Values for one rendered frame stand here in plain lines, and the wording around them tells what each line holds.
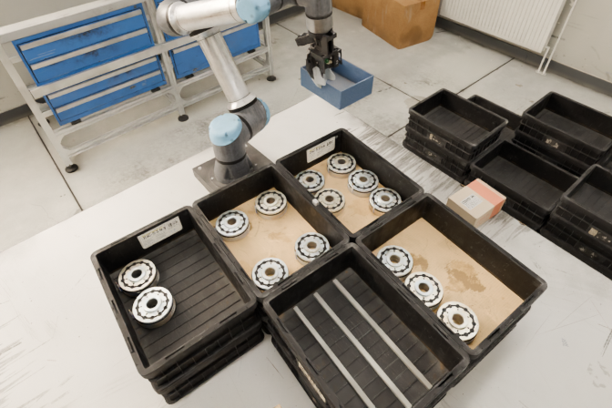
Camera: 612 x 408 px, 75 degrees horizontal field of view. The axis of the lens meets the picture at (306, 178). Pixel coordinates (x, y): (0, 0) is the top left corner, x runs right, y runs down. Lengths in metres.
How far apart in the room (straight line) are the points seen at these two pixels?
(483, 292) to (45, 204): 2.51
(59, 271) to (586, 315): 1.64
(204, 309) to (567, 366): 0.99
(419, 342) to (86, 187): 2.33
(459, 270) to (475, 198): 0.35
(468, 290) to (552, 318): 0.30
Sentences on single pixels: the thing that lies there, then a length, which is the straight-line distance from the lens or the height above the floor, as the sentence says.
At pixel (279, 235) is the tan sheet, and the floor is 0.83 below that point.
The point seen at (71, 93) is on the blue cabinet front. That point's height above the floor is 0.50.
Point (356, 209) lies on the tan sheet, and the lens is 1.32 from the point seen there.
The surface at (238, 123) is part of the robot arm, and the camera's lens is 1.44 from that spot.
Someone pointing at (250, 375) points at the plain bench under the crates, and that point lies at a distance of 1.21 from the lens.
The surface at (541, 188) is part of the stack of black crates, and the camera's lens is 2.27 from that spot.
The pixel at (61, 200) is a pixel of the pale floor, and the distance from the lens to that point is 2.92.
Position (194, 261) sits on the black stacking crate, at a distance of 1.26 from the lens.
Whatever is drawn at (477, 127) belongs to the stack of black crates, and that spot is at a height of 0.49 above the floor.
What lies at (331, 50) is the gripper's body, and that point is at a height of 1.27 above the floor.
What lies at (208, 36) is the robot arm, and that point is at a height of 1.22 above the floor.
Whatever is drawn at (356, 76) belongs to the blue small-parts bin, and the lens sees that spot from 1.43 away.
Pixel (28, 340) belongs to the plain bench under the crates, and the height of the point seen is 0.70.
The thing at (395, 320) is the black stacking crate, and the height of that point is 0.83.
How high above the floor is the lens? 1.84
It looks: 46 degrees down
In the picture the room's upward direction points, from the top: 2 degrees counter-clockwise
